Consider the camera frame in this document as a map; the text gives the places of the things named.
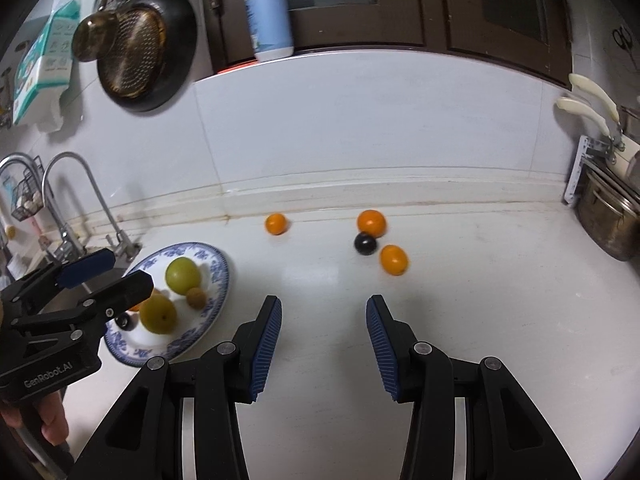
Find dark plum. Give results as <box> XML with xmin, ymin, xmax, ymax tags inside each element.
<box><xmin>354</xmin><ymin>232</ymin><xmax>378</xmax><ymax>256</ymax></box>
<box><xmin>115</xmin><ymin>312</ymin><xmax>136</xmax><ymax>332</ymax></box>

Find yellow pear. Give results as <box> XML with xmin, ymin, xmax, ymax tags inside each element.
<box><xmin>139</xmin><ymin>294</ymin><xmax>178</xmax><ymax>335</ymax></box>

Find green pear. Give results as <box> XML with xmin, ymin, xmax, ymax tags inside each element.
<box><xmin>165</xmin><ymin>257</ymin><xmax>202</xmax><ymax>296</ymax></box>

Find tan longan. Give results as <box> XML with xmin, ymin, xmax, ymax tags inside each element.
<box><xmin>186</xmin><ymin>287</ymin><xmax>208</xmax><ymax>310</ymax></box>

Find small orange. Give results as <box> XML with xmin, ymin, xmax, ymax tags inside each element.
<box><xmin>380</xmin><ymin>245</ymin><xmax>409</xmax><ymax>276</ymax></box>
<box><xmin>265</xmin><ymin>212</ymin><xmax>288</xmax><ymax>236</ymax></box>

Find large orange front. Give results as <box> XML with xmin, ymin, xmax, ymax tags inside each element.
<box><xmin>128</xmin><ymin>288</ymin><xmax>162</xmax><ymax>312</ymax></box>

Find person hand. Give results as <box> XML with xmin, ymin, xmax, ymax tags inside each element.
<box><xmin>1</xmin><ymin>391</ymin><xmax>70</xmax><ymax>445</ymax></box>

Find stainless steel sink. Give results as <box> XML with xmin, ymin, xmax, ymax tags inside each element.
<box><xmin>23</xmin><ymin>256</ymin><xmax>129</xmax><ymax>315</ymax></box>

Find chrome sink faucet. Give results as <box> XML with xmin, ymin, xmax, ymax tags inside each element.
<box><xmin>1</xmin><ymin>152</ymin><xmax>86</xmax><ymax>262</ymax></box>

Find blue white porcelain plate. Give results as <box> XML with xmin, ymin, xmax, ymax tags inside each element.
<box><xmin>104</xmin><ymin>242</ymin><xmax>231</xmax><ymax>367</ymax></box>

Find thin gooseneck faucet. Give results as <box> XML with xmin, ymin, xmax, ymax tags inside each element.
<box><xmin>41</xmin><ymin>150</ymin><xmax>141</xmax><ymax>264</ymax></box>

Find teal paper towel pack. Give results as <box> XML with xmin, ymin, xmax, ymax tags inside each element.
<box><xmin>13</xmin><ymin>0</ymin><xmax>80</xmax><ymax>133</ymax></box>

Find brass perforated strainer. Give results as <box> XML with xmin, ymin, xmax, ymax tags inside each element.
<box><xmin>96</xmin><ymin>6</ymin><xmax>166</xmax><ymax>99</ymax></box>

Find stainless steel pot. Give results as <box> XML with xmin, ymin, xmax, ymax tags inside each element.
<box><xmin>576</xmin><ymin>168</ymin><xmax>639</xmax><ymax>261</ymax></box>

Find black frying pan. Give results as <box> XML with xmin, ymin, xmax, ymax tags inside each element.
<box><xmin>96</xmin><ymin>0</ymin><xmax>198</xmax><ymax>113</ymax></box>

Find metal dish rack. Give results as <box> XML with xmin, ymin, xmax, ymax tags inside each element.
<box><xmin>563</xmin><ymin>136</ymin><xmax>639</xmax><ymax>207</ymax></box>

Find white blue pump bottle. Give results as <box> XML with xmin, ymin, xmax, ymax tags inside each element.
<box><xmin>244</xmin><ymin>0</ymin><xmax>294</xmax><ymax>63</ymax></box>

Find black scissors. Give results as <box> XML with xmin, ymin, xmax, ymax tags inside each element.
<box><xmin>612</xmin><ymin>25</ymin><xmax>636</xmax><ymax>65</ymax></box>

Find black wire basket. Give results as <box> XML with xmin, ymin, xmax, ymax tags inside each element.
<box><xmin>3</xmin><ymin>168</ymin><xmax>43</xmax><ymax>222</ymax></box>

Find cream handle lower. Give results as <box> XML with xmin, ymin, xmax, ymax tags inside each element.
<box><xmin>555</xmin><ymin>96</ymin><xmax>611</xmax><ymax>138</ymax></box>

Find cream handle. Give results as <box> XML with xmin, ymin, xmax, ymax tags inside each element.
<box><xmin>568</xmin><ymin>73</ymin><xmax>620</xmax><ymax>122</ymax></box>
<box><xmin>555</xmin><ymin>96</ymin><xmax>611</xmax><ymax>138</ymax></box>

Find cream handle upper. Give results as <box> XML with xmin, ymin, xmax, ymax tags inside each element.
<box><xmin>568</xmin><ymin>73</ymin><xmax>620</xmax><ymax>122</ymax></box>

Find dark wooden window frame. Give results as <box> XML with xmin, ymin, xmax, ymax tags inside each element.
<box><xmin>199</xmin><ymin>0</ymin><xmax>574</xmax><ymax>89</ymax></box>

